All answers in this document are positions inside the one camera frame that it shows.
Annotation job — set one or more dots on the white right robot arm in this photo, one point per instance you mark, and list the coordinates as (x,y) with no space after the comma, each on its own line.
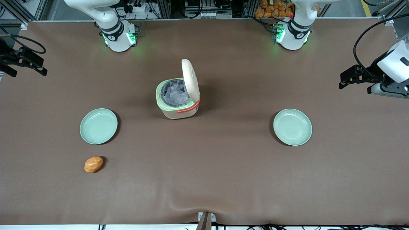
(116,41)

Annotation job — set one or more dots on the white power strip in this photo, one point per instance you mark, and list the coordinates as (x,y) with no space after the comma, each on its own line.
(139,8)

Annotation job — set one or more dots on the beige rice cooker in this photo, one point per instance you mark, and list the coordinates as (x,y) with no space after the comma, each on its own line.
(191,80)

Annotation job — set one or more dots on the metal mounting bracket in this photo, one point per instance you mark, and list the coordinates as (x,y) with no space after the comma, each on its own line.
(213,218)

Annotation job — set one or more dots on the orange-brown bread roll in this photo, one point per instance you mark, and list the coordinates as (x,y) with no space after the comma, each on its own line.
(93,164)

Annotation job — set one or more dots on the crumpled clear plastic liner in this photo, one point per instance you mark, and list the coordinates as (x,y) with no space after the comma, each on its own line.
(174,94)

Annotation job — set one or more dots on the aluminium frame strut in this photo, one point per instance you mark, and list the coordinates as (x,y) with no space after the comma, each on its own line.
(19,14)

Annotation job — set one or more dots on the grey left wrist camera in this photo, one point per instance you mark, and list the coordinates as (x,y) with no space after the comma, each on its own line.
(383,90)

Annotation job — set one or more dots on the brown camera pole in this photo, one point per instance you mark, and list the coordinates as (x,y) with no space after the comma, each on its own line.
(204,224)

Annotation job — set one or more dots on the green plate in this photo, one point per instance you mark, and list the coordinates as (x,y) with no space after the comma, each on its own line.
(292,127)
(98,126)

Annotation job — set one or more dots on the white table corner bracket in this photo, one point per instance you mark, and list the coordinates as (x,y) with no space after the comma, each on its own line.
(24,26)
(389,22)

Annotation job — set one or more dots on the white terminal strip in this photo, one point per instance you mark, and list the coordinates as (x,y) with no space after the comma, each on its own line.
(207,14)

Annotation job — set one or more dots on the brown table mat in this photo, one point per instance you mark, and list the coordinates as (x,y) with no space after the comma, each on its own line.
(223,175)

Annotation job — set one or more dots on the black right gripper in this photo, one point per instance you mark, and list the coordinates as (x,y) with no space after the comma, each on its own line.
(7,56)

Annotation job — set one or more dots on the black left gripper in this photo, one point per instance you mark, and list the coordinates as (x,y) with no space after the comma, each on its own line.
(373,69)

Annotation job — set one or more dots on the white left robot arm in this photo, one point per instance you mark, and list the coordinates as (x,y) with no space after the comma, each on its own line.
(295,35)

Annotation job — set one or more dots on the bag of orange bread rolls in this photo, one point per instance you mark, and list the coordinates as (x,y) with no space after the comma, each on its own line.
(271,9)

